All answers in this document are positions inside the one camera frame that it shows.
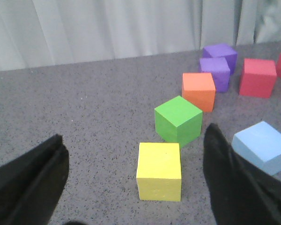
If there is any green foam cube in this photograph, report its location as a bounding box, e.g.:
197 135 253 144
154 96 203 148

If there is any far orange foam cube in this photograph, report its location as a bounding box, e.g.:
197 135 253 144
182 73 216 113

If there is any rear purple foam cube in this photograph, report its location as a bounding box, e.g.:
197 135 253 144
202 43 238 75

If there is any front purple foam cube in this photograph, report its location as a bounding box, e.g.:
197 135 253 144
199 57 230 93

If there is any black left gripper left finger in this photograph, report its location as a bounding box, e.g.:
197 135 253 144
0 135 69 225

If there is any left red foam cube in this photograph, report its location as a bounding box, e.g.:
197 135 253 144
239 58 277 98

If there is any yellow foam cube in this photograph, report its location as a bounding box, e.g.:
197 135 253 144
136 142 182 202

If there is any pale grey curtain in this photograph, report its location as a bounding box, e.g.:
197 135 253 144
0 0 281 71

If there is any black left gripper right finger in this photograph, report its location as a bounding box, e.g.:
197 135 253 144
203 123 281 225

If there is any light blue foam cube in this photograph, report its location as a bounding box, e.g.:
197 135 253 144
231 121 281 175

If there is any purple foam cube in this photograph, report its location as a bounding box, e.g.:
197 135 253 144
199 57 230 93
202 43 238 75

